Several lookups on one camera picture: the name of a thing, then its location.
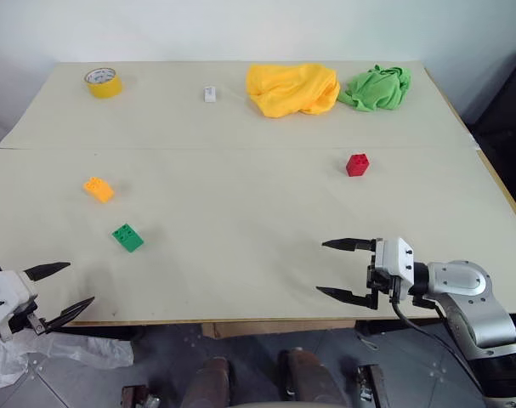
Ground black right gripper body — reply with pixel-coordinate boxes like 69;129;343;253
366;238;411;310

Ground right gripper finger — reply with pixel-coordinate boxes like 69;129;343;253
315;286;378;310
320;238;375;252

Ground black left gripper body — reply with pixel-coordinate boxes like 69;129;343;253
9;299;47;337

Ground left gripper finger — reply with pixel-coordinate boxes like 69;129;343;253
37;296;97;335
22;261;72;283

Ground white plastic bag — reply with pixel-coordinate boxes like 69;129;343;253
0;328;135;390

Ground red toy brick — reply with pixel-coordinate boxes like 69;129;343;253
345;153;371;177

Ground green toy brick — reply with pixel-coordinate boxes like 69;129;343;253
111;224;145;253

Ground dark brown rounded shape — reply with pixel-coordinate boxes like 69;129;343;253
184;355;234;408
277;347;349;408

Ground yellow toy brick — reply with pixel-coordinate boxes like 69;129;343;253
82;176;116;204

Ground green crumpled cloth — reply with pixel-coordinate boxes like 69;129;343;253
337;64;413;113

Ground yellow crumpled cloth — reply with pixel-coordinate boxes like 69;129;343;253
245;62;341;119

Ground yellow tape roll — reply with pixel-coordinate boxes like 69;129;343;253
83;66;124;99

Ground black furniture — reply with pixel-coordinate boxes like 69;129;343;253
468;45;516;240

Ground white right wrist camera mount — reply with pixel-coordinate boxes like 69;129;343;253
374;237;417;295

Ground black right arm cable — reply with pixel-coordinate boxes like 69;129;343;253
391;293;486;394

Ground rusty metal bracket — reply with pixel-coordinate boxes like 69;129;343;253
120;383;162;408
354;362;391;408

